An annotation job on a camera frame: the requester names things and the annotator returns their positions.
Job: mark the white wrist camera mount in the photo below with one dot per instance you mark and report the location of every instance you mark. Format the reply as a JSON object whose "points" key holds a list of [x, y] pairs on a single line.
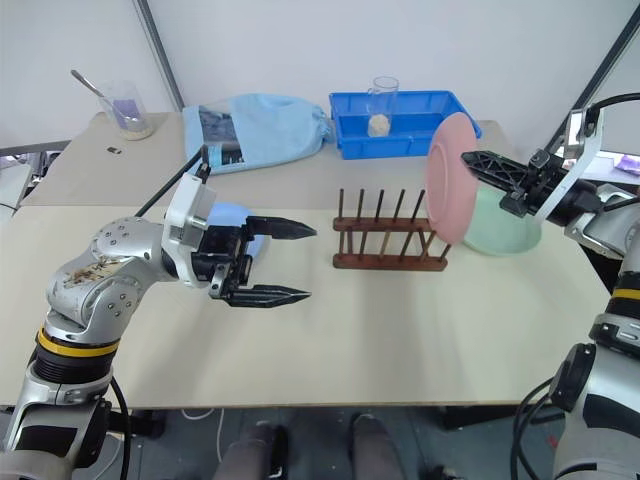
{"points": [[580, 165], [187, 210]]}

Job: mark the dark rounded shape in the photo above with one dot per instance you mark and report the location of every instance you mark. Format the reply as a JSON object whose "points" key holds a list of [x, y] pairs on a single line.
{"points": [[372, 445], [255, 450]]}

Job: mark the blue plastic bin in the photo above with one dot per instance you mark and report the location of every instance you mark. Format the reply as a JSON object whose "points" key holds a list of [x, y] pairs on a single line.
{"points": [[425, 137]]}

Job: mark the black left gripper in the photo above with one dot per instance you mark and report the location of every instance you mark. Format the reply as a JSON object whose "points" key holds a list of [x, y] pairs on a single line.
{"points": [[225, 250]]}

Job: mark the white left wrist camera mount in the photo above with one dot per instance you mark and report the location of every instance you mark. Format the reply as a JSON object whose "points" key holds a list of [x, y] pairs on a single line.
{"points": [[187, 210]]}

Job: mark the light blue cloth bag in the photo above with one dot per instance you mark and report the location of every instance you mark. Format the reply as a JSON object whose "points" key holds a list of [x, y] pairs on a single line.
{"points": [[280, 130]]}

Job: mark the blue plate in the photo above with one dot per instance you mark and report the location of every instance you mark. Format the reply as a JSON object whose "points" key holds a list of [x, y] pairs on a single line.
{"points": [[225, 212]]}

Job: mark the pink plate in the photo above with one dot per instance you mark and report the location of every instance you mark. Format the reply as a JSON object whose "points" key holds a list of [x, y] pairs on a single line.
{"points": [[447, 185]]}

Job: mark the small black clip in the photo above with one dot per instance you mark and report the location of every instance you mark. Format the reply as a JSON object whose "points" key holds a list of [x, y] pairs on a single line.
{"points": [[116, 150]]}

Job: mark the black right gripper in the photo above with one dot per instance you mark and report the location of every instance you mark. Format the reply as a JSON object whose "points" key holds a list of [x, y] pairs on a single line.
{"points": [[542, 180]]}

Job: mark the clear measuring jug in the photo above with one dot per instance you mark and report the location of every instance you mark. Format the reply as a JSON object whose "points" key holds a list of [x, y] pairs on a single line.
{"points": [[380, 120]]}

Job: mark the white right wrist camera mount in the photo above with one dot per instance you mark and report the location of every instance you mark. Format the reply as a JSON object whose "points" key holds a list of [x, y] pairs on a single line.
{"points": [[580, 165]]}

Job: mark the grey slanted frame post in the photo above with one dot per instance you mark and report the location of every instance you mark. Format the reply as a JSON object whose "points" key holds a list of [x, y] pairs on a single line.
{"points": [[600, 70]]}

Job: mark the purple cloth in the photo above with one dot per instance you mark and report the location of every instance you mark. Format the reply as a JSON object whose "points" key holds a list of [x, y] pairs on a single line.
{"points": [[629, 165]]}

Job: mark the grey partition post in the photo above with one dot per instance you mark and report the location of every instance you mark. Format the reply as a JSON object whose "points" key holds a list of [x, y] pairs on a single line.
{"points": [[162, 55]]}

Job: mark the wooden dish rack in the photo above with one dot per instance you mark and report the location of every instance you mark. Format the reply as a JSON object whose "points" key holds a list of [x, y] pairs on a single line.
{"points": [[390, 260]]}

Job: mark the glass beaker with powder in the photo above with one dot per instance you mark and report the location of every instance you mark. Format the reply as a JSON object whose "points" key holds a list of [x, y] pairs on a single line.
{"points": [[132, 117]]}

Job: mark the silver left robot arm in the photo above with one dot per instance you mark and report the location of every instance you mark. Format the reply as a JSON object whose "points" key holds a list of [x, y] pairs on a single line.
{"points": [[95, 280]]}

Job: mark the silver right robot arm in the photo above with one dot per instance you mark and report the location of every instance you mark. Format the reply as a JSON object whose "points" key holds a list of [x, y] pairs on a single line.
{"points": [[610, 400]]}

